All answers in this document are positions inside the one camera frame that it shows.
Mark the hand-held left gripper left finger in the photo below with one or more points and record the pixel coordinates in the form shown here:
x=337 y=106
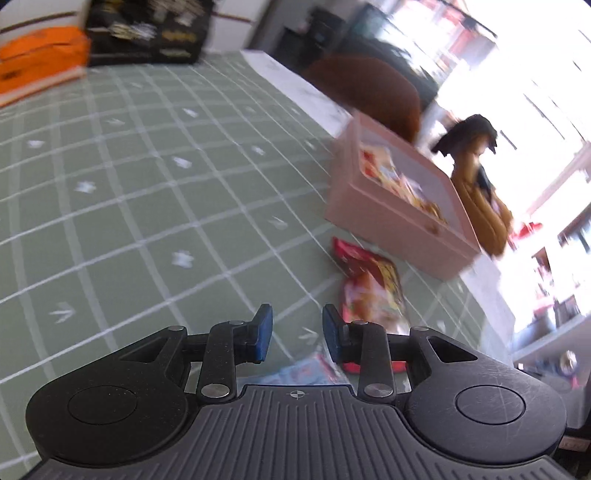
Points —
x=263 y=334

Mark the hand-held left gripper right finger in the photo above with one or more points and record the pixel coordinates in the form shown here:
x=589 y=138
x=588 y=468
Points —
x=330 y=339

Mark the light blue snack packet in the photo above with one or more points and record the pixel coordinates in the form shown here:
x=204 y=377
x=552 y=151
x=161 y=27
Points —
x=314 y=371

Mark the red snack packet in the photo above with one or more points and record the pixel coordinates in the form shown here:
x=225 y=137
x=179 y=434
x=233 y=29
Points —
x=369 y=286

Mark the pink cardboard box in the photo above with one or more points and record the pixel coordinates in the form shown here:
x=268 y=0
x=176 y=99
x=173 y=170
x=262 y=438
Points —
x=392 y=230

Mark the orange yellow snack packet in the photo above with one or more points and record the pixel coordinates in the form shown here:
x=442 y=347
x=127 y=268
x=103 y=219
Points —
x=427 y=203

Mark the brown furry chair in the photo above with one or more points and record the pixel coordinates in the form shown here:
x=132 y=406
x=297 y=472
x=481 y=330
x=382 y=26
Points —
x=369 y=87

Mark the large black snack bag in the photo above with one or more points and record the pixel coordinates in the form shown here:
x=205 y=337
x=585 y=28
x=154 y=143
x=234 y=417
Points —
x=152 y=37

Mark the orange gift box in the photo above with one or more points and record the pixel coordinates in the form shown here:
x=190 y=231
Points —
x=37 y=60

